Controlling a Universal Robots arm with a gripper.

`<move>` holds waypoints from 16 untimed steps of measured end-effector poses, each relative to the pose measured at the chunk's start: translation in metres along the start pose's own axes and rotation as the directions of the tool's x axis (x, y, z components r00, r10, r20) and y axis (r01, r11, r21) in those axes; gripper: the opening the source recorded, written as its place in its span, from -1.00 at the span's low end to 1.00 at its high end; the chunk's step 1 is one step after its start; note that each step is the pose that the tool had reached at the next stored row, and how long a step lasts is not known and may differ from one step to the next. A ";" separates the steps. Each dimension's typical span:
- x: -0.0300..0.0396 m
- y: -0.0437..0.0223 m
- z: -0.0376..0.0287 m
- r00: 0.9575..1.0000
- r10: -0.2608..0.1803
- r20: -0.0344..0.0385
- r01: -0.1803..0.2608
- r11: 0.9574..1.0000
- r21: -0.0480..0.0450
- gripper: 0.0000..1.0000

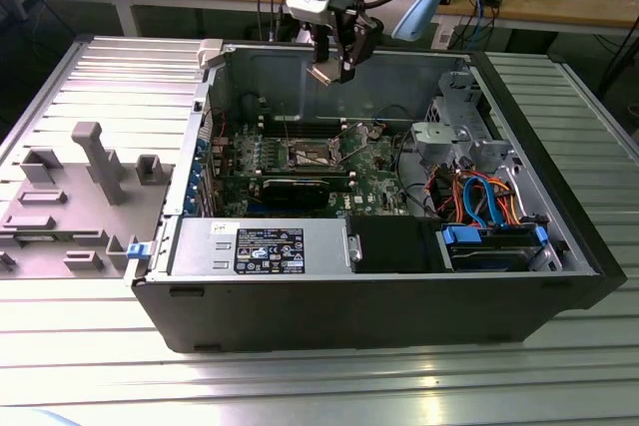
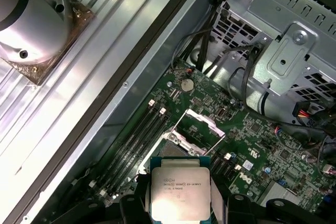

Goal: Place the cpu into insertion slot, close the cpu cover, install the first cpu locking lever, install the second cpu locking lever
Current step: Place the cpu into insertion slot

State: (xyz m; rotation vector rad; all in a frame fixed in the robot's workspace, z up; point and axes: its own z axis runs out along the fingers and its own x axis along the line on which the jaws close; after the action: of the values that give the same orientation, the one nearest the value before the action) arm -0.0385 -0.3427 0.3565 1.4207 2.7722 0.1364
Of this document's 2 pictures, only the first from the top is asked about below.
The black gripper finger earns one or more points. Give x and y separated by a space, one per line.
322 44
367 39

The silver green CPU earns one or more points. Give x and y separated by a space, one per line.
323 71

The black RAM slot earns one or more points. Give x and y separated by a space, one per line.
274 126
274 130
244 175
244 170
274 134
274 122

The CPU socket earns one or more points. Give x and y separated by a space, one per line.
317 152

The blue expansion slot clip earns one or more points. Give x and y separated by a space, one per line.
202 145
189 206
192 191
197 168

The white label sheet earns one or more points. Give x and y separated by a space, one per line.
447 39

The round coin battery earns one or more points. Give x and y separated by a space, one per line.
377 134

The grey case latch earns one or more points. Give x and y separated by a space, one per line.
209 53

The silver metal drive cage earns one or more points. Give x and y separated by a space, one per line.
439 139

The green motherboard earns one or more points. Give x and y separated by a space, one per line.
372 189

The black graphics card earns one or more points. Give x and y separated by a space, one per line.
294 195

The black plastic shroud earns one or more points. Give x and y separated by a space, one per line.
394 246

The hard disk in blue carrier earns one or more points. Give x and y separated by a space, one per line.
466 236

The silver power supply unit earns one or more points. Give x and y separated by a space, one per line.
199 251

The black PC case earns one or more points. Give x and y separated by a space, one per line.
349 311

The blue case latch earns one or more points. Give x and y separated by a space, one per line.
139 251

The grey parts rack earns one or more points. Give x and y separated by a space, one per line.
75 246

